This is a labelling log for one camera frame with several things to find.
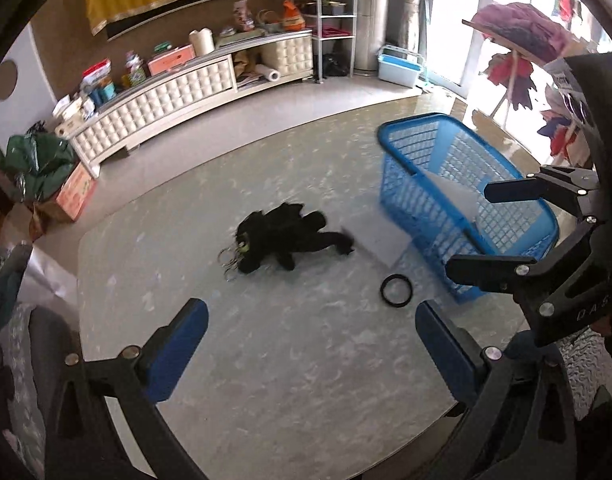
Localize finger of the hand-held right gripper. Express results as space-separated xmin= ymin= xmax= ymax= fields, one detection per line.
xmin=445 ymin=217 xmax=607 ymax=295
xmin=484 ymin=165 xmax=599 ymax=218

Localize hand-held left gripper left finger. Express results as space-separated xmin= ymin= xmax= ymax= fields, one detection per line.
xmin=45 ymin=298 xmax=209 ymax=480

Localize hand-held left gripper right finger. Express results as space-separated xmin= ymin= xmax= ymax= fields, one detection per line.
xmin=415 ymin=300 xmax=579 ymax=480

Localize white towel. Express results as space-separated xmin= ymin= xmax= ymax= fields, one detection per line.
xmin=426 ymin=167 xmax=487 ymax=233

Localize blue plastic basket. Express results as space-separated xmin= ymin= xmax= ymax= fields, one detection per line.
xmin=377 ymin=112 xmax=560 ymax=305

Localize black plush toy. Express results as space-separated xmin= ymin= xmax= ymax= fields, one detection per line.
xmin=217 ymin=201 xmax=356 ymax=283

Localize mixed hanging clothes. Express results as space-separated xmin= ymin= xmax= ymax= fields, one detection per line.
xmin=536 ymin=85 xmax=594 ymax=166

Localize red hanging clothes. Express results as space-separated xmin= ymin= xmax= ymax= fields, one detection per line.
xmin=483 ymin=50 xmax=537 ymax=111

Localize silver paper bag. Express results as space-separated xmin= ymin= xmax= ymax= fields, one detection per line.
xmin=16 ymin=245 xmax=82 ymax=326

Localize pink clothes pile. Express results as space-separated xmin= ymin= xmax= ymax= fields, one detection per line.
xmin=471 ymin=2 xmax=572 ymax=63

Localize grey lace cloth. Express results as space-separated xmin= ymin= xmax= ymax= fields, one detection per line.
xmin=1 ymin=302 xmax=52 ymax=476

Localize blue and white bucket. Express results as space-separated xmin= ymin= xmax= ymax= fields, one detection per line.
xmin=376 ymin=45 xmax=427 ymax=88

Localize dark teal cloth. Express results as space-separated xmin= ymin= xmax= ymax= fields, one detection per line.
xmin=0 ymin=255 xmax=32 ymax=331

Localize cardboard box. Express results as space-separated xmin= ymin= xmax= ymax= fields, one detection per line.
xmin=33 ymin=162 xmax=98 ymax=223

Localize patterned curtain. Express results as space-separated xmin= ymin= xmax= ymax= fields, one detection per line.
xmin=386 ymin=0 xmax=429 ymax=56

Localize green plastic bag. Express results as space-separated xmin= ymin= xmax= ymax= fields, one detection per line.
xmin=3 ymin=122 xmax=79 ymax=203

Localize standing air conditioner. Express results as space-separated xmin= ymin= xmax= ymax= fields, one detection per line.
xmin=353 ymin=0 xmax=389 ymax=72

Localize white tufted television cabinet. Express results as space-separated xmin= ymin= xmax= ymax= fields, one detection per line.
xmin=66 ymin=29 xmax=314 ymax=179

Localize tissue box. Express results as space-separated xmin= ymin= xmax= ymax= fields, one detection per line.
xmin=53 ymin=97 xmax=94 ymax=133

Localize patterned small box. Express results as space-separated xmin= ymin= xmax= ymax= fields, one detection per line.
xmin=123 ymin=52 xmax=148 ymax=86

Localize orange bag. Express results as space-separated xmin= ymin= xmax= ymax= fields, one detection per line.
xmin=282 ymin=0 xmax=307 ymax=31

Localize pink box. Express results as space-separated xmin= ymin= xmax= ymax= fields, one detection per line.
xmin=146 ymin=44 xmax=197 ymax=77

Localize red and white package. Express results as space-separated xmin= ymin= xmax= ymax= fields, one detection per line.
xmin=81 ymin=59 xmax=112 ymax=86

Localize small wicker basket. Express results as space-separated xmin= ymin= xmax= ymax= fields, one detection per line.
xmin=256 ymin=9 xmax=283 ymax=35

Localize green flat box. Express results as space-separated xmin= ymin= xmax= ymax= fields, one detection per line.
xmin=216 ymin=27 xmax=267 ymax=48

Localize pink snack bag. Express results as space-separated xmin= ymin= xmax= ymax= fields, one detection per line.
xmin=232 ymin=0 xmax=255 ymax=32

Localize black television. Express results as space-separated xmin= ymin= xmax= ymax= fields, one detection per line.
xmin=106 ymin=0 xmax=254 ymax=42

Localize black hair ring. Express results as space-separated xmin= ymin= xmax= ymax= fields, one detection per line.
xmin=380 ymin=273 xmax=412 ymax=306

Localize white wire shelf rack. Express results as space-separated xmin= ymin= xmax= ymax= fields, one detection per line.
xmin=310 ymin=0 xmax=359 ymax=83

